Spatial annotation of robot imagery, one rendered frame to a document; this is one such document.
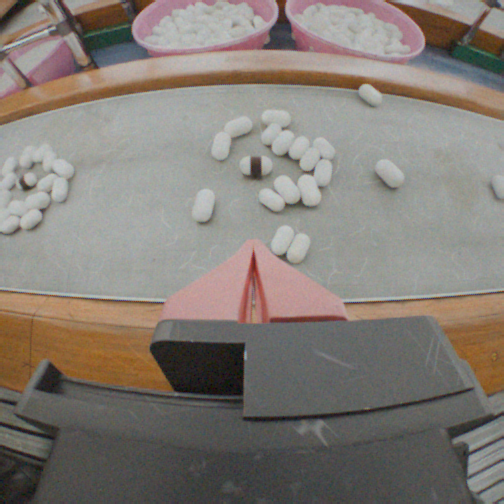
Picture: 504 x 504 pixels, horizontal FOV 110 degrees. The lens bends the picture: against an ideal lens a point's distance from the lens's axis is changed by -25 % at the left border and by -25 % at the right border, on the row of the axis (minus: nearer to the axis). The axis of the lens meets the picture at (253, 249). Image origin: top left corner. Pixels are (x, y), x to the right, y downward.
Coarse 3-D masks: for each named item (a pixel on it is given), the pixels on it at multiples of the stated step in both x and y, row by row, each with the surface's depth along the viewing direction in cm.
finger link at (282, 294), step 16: (256, 240) 12; (256, 256) 9; (272, 256) 9; (256, 272) 9; (272, 272) 7; (288, 272) 7; (256, 288) 11; (272, 288) 6; (288, 288) 6; (304, 288) 6; (320, 288) 6; (256, 304) 11; (272, 304) 5; (288, 304) 5; (304, 304) 5; (320, 304) 5; (336, 304) 5; (256, 320) 11; (272, 320) 5; (288, 320) 5; (304, 320) 5; (320, 320) 5; (336, 320) 5
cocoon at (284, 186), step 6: (276, 180) 25; (282, 180) 24; (288, 180) 24; (276, 186) 25; (282, 186) 24; (288, 186) 24; (294, 186) 24; (282, 192) 25; (288, 192) 24; (294, 192) 24; (288, 198) 24; (294, 198) 24
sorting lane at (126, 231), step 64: (0, 128) 31; (64, 128) 30; (128, 128) 29; (192, 128) 29; (256, 128) 28; (320, 128) 28; (384, 128) 29; (448, 128) 29; (128, 192) 27; (192, 192) 26; (256, 192) 26; (320, 192) 26; (384, 192) 26; (448, 192) 26; (0, 256) 25; (64, 256) 25; (128, 256) 25; (192, 256) 25; (320, 256) 24; (384, 256) 24; (448, 256) 24
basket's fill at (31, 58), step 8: (40, 48) 38; (48, 48) 39; (24, 56) 38; (32, 56) 38; (40, 56) 37; (16, 64) 38; (24, 64) 38; (32, 64) 36; (24, 72) 35; (0, 80) 37; (8, 80) 36; (0, 88) 36
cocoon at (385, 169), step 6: (378, 162) 26; (384, 162) 25; (390, 162) 25; (378, 168) 25; (384, 168) 25; (390, 168) 25; (396, 168) 25; (378, 174) 26; (384, 174) 25; (390, 174) 25; (396, 174) 24; (402, 174) 24; (384, 180) 26; (390, 180) 25; (396, 180) 25; (402, 180) 25; (390, 186) 26; (396, 186) 25
